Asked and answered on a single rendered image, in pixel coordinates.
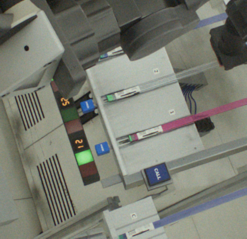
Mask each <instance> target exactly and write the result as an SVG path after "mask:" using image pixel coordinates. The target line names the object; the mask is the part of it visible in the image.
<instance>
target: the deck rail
mask: <svg viewBox="0 0 247 239"><path fill-rule="evenodd" d="M245 150H247V136H246V137H242V138H239V139H236V140H234V141H231V142H227V143H224V144H221V145H217V146H214V147H211V148H210V149H207V150H203V151H200V152H197V153H194V154H191V155H187V156H184V157H181V158H177V159H176V160H173V161H169V162H167V166H168V169H169V172H170V175H173V174H175V173H178V172H181V171H184V170H187V169H191V168H194V167H197V166H200V165H203V164H207V163H209V162H211V161H214V160H218V159H221V158H224V157H227V156H231V155H234V154H237V153H239V152H242V151H245ZM143 184H145V182H144V180H143V177H142V174H141V171H139V172H136V173H133V174H130V175H127V176H124V177H123V185H124V188H125V190H127V189H130V188H134V187H137V186H140V185H143Z"/></svg>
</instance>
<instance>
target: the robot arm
mask: <svg viewBox="0 0 247 239"><path fill-rule="evenodd" d="M30 1H31V2H32V3H33V4H34V5H35V6H37V8H39V9H41V10H43V11H44V12H45V14H46V16H47V18H48V20H49V21H50V24H51V25H52V27H53V30H55V33H56V35H57V37H58V39H59V40H60V42H61V43H62V46H63V48H64V49H65V50H64V52H63V55H62V57H61V59H60V61H59V64H58V67H57V69H56V71H55V73H54V75H53V77H52V79H53V81H54V82H55V84H56V86H57V88H58V90H59V91H60V93H61V95H62V97H63V98H64V99H65V100H67V99H69V98H71V97H74V96H76V95H78V93H79V91H80V89H81V88H82V87H83V85H84V83H85V81H86V79H87V78H86V74H85V70H87V69H89V68H91V67H93V66H95V65H96V63H97V62H98V60H99V58H100V57H101V56H102V55H104V54H106V53H107V52H109V51H111V50H114V49H116V48H118V47H121V49H122V50H123V52H124V53H125V54H126V55H127V56H128V58H129V60H130V61H137V60H138V59H142V58H144V57H146V56H149V55H151V54H152V53H154V52H156V51H158V50H160V49H161V48H163V47H164V46H166V45H168V44H170V43H171V42H172V41H173V40H175V39H176V38H178V37H179V36H182V35H184V34H186V33H187V32H189V31H191V30H193V29H194V28H195V27H196V26H197V25H198V24H199V23H200V18H199V16H198V14H197V13H196V11H197V10H198V9H199V8H200V7H202V6H203V5H204V4H205V3H207V2H208V1H210V0H51V1H49V2H47V1H46V0H30ZM226 6H227V8H226V10H225V12H226V13H227V15H228V17H227V19H226V21H225V24H224V25H221V26H219V27H215V28H212V29H210V31H209V34H210V35H211V37H210V45H211V47H212V50H213V51H214V52H215V54H216V57H217V61H218V64H219V66H220V67H224V70H225V71H228V70H230V69H233V68H234V67H237V66H240V65H242V64H247V0H229V1H228V3H227V5H226Z"/></svg>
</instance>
